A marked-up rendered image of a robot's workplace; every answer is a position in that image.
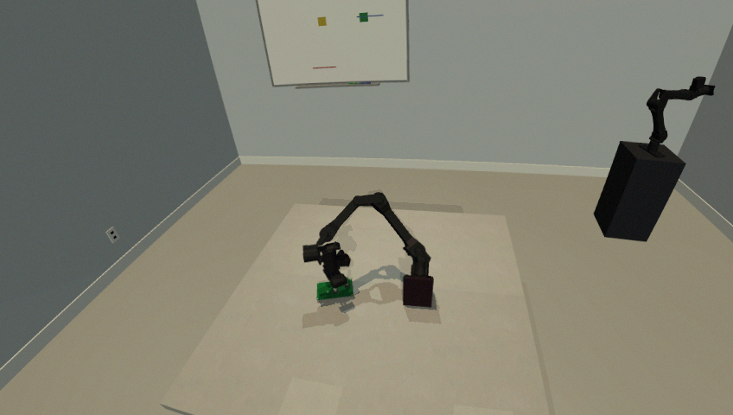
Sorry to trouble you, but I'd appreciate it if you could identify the green circuit board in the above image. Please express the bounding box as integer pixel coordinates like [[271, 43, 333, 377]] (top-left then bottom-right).
[[316, 277, 354, 302]]

